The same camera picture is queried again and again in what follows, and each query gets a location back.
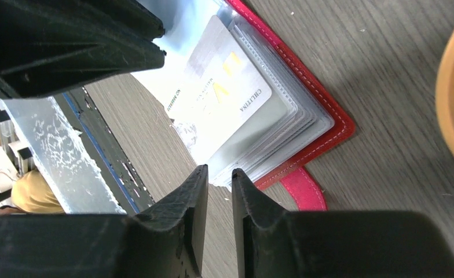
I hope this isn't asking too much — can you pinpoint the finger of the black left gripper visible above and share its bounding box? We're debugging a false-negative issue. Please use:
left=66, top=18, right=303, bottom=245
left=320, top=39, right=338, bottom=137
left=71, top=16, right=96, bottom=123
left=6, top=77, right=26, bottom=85
left=0, top=1, right=166, bottom=98

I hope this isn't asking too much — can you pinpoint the aluminium frame rail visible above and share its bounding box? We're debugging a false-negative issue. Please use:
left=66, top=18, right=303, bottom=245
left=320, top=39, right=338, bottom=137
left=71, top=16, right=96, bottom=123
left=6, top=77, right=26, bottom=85
left=0, top=97, right=134, bottom=214

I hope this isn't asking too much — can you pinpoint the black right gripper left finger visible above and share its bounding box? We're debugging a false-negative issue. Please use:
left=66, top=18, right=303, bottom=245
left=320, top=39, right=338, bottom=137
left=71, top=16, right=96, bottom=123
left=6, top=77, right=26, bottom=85
left=0, top=165, right=208, bottom=277

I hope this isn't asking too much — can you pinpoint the red card holder wallet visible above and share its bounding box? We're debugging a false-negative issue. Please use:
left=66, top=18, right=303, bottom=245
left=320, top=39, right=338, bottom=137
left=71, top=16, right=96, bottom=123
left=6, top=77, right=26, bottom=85
left=134, top=1, right=355, bottom=210

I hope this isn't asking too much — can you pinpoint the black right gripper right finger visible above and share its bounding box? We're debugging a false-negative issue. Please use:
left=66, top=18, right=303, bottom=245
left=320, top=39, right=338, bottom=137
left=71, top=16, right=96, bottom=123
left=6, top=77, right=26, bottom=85
left=232, top=169, right=454, bottom=277

